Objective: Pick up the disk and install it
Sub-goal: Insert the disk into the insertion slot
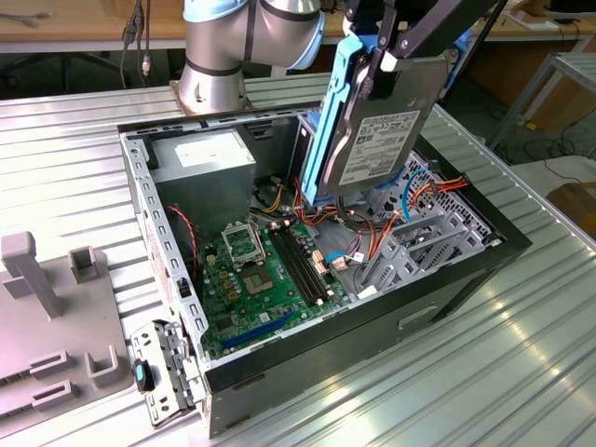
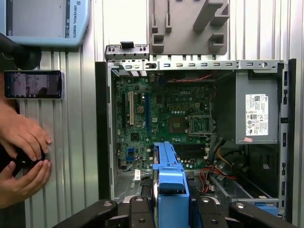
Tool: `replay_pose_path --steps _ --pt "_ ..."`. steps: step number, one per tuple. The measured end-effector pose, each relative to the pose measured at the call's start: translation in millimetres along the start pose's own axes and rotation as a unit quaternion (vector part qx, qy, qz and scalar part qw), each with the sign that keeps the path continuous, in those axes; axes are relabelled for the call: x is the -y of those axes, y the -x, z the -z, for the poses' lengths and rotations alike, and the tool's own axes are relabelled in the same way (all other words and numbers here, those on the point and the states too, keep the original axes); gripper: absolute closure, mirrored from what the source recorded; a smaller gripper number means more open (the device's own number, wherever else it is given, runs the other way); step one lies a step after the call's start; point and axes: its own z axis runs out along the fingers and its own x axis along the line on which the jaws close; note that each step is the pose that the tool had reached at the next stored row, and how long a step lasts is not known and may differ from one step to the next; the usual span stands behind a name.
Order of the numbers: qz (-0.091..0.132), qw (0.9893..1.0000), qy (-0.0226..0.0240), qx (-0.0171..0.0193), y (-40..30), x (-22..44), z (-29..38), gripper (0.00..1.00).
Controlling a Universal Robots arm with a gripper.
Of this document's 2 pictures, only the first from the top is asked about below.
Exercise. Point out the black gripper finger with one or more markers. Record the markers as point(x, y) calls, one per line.
point(437, 23)
point(358, 16)

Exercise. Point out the hard disk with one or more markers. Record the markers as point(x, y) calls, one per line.
point(382, 139)

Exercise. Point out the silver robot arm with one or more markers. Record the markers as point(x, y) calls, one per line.
point(209, 79)

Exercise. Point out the grey disk bay cage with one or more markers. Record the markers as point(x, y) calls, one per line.
point(400, 270)

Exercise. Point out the black slanted pole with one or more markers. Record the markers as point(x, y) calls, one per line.
point(480, 38)

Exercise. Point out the black desk device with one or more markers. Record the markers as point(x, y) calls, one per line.
point(568, 16)

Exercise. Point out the grey metal drive cage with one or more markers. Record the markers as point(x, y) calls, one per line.
point(302, 153)

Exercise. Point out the brown board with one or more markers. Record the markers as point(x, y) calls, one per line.
point(577, 205)

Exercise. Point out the grey power supply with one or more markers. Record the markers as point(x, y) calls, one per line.
point(205, 186)

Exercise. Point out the black RAM slot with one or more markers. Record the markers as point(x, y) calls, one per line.
point(294, 265)
point(307, 261)

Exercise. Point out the long wooden desk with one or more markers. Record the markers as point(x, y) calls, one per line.
point(84, 25)

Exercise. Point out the white loose plug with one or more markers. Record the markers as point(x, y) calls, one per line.
point(368, 292)

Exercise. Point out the green motherboard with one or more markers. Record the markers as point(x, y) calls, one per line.
point(279, 307)

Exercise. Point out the black open PC case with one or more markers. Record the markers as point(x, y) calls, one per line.
point(372, 335)

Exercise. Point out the blue expansion slot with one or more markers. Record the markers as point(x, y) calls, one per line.
point(256, 331)

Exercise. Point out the black and blue latch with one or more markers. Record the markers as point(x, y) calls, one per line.
point(139, 375)

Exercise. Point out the grey parts rack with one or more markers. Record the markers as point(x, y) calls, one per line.
point(56, 335)

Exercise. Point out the metal frame table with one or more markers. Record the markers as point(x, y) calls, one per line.
point(582, 65)

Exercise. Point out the hinged metal slot bracket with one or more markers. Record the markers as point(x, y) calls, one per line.
point(153, 335)

